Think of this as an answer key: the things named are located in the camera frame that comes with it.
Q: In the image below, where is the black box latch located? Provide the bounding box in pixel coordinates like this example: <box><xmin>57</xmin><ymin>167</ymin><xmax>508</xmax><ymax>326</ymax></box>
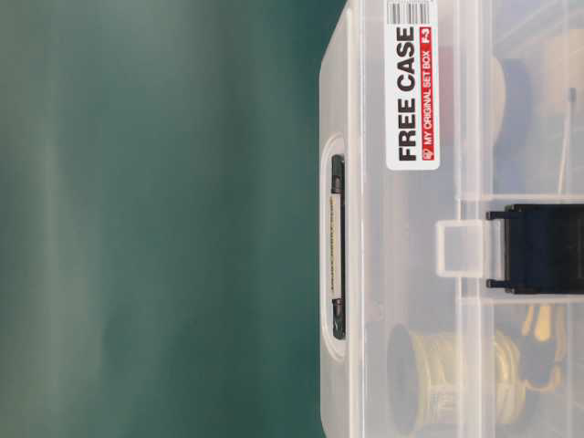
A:
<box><xmin>485</xmin><ymin>203</ymin><xmax>583</xmax><ymax>295</ymax></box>

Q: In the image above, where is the yellow wire spool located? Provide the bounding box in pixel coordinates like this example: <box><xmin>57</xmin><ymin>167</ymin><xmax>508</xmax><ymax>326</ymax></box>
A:
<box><xmin>387</xmin><ymin>325</ymin><xmax>527</xmax><ymax>430</ymax></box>

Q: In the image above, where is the white Free Case label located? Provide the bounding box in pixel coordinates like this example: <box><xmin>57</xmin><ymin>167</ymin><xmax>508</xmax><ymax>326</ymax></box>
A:
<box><xmin>383</xmin><ymin>1</ymin><xmax>441</xmax><ymax>171</ymax></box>

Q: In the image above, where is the translucent plastic tool box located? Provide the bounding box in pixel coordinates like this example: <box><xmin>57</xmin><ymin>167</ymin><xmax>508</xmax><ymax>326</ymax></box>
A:
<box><xmin>318</xmin><ymin>1</ymin><xmax>583</xmax><ymax>437</ymax></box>

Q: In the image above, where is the black and white pen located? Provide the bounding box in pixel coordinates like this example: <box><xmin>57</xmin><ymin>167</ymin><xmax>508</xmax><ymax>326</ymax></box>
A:
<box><xmin>329</xmin><ymin>155</ymin><xmax>346</xmax><ymax>339</ymax></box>

